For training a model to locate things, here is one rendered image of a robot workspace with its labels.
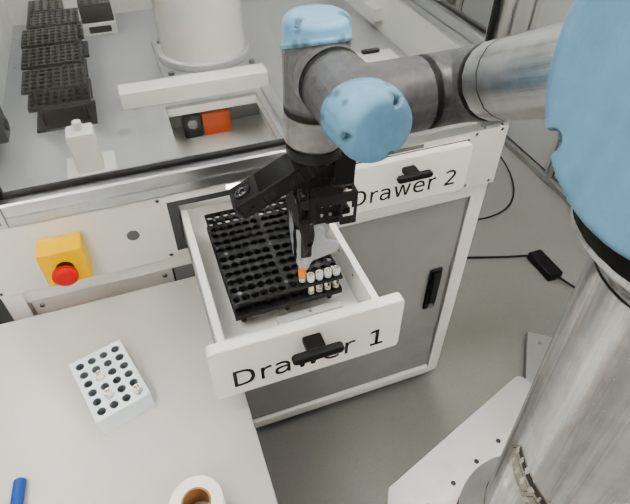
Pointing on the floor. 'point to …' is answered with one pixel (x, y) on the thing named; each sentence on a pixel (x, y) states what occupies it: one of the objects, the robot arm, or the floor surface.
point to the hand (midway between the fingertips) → (298, 260)
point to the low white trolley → (45, 325)
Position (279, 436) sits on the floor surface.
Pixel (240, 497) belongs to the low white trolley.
